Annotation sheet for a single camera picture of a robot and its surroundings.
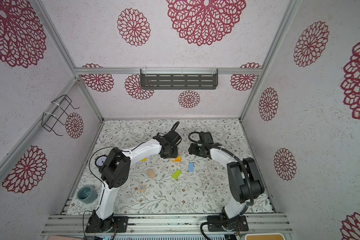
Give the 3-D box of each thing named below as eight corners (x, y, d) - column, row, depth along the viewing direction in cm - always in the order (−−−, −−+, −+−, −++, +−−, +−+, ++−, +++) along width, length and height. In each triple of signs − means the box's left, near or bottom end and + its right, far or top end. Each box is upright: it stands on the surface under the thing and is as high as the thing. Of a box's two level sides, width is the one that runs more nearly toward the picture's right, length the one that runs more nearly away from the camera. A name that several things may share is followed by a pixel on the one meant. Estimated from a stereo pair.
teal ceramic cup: (81, 203, 82) (74, 199, 77) (86, 190, 87) (80, 186, 81) (95, 203, 82) (88, 199, 77) (99, 190, 87) (93, 186, 81)
